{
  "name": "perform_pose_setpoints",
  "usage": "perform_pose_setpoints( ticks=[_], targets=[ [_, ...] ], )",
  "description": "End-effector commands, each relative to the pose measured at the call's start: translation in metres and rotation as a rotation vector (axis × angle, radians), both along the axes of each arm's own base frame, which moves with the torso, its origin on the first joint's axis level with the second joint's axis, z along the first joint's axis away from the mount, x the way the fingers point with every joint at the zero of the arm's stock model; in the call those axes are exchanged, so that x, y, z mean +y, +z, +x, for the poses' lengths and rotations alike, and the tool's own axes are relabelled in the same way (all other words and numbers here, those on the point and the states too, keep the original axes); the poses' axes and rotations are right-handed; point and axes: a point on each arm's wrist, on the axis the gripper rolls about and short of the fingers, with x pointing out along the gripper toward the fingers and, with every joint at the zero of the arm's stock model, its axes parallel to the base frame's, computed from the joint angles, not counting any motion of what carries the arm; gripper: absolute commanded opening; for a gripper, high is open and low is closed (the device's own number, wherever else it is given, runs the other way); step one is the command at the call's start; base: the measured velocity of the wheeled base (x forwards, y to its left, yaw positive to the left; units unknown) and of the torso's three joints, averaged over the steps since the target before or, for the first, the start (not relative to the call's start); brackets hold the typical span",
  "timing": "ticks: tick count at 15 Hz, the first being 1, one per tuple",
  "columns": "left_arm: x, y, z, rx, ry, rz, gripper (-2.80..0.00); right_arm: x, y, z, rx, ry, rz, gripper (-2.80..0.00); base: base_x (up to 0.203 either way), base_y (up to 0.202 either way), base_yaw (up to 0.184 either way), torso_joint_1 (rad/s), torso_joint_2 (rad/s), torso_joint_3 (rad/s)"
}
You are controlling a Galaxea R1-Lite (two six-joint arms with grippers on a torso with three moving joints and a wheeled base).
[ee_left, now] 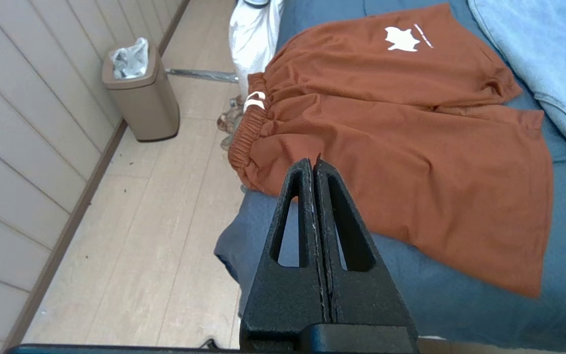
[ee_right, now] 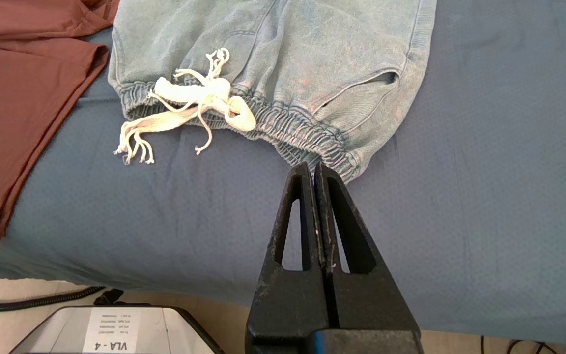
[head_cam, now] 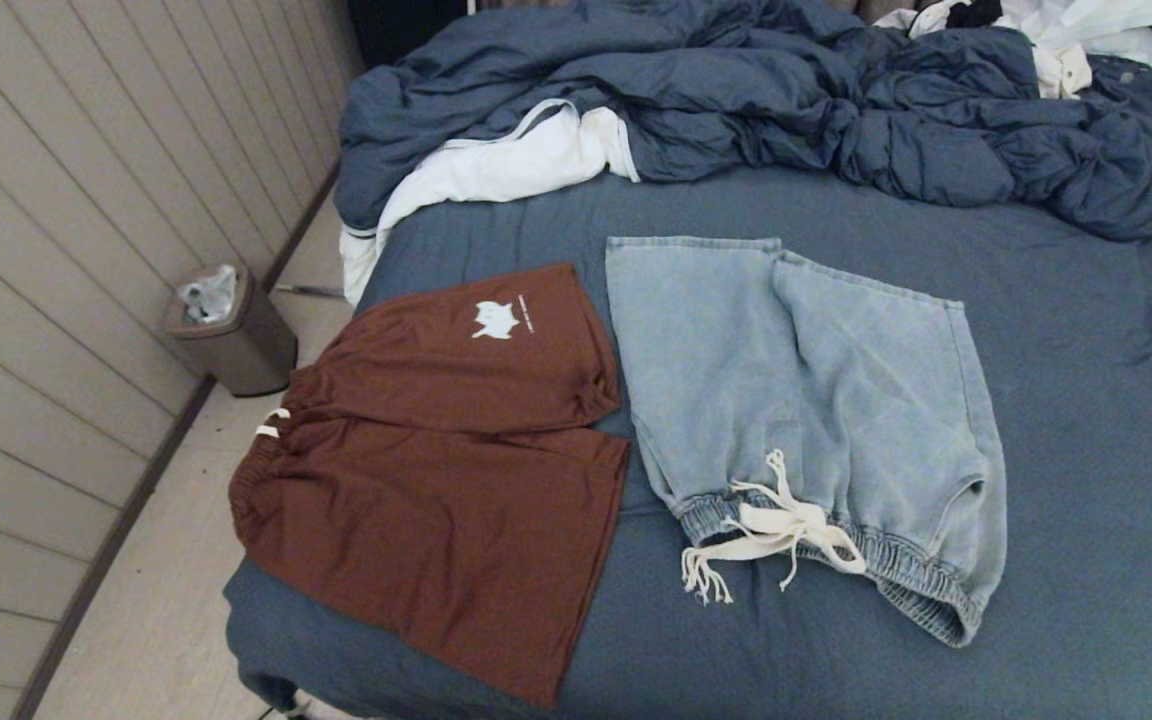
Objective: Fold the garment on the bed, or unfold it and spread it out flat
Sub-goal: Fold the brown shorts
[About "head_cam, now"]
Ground brown shorts with white print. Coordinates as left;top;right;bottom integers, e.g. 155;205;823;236
228;262;632;711

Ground white clothes pile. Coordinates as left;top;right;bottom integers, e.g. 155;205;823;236
874;0;1152;99

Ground light blue denim shorts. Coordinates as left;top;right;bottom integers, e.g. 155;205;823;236
604;236;1009;649

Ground crumpled blue duvet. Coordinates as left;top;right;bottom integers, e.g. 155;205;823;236
333;0;1152;243

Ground brown trash bin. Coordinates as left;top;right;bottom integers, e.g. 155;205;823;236
161;264;299;398

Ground clear plastic bag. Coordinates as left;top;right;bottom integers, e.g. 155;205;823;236
177;264;238;324

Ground black furniture panel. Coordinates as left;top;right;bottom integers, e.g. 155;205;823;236
348;0;477;69

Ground bed with blue sheet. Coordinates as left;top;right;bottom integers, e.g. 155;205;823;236
223;165;1152;720

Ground black garment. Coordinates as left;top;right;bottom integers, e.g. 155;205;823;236
946;0;1005;29

